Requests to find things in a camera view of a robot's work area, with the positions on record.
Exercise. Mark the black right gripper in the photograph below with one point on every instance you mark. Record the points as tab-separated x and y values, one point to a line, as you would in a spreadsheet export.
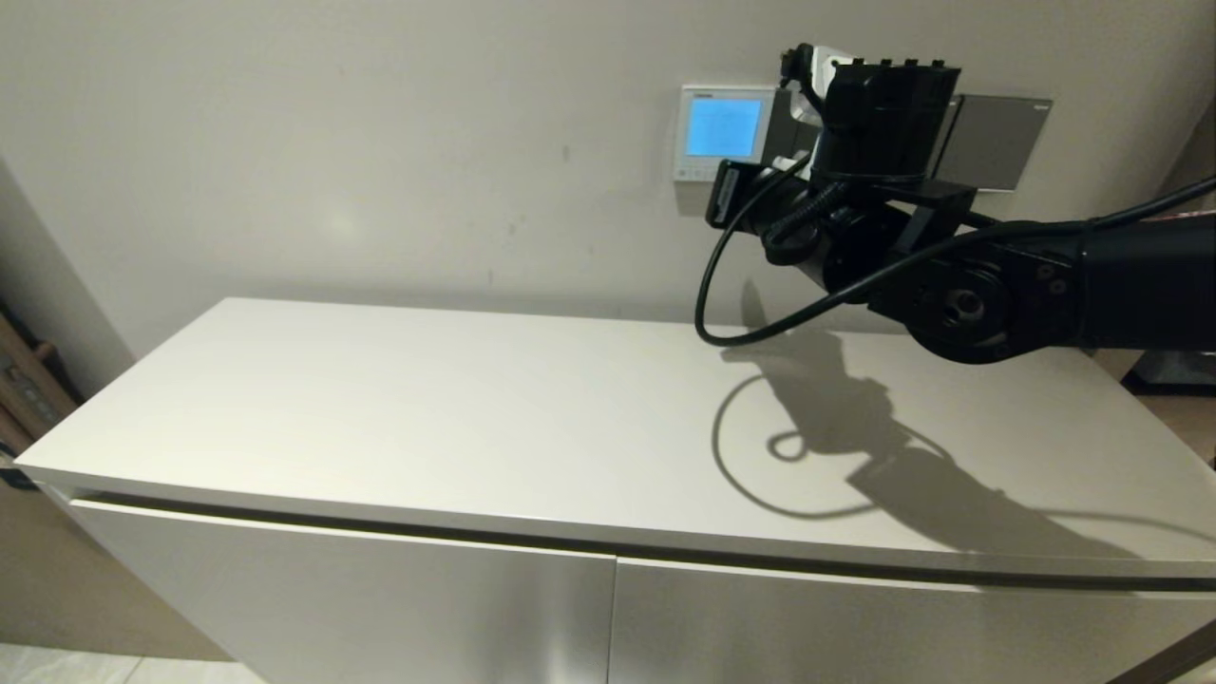
883	119

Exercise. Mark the white wall thermostat panel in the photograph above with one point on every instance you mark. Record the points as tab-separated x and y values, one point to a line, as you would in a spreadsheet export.
722	128

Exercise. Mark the dark bed base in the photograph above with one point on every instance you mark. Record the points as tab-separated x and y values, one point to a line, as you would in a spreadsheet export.
1178	370

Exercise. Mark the white cabinet door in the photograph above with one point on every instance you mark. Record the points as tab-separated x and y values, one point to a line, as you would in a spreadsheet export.
361	608
855	636

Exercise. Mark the white sideboard cabinet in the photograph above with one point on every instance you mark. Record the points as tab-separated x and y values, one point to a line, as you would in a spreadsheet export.
427	418

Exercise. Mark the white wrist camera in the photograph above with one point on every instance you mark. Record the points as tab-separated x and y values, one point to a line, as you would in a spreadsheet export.
825	71

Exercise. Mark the grey triple rocker switch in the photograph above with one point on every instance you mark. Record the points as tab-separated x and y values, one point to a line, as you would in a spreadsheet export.
787	123

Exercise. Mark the grey single wall switch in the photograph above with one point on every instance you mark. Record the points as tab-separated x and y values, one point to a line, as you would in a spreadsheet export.
997	142

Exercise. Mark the brown door frame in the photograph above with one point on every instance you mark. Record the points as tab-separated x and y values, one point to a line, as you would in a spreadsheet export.
1192	152

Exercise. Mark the brown wooden slat frame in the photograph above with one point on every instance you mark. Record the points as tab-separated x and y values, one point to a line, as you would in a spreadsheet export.
27	389

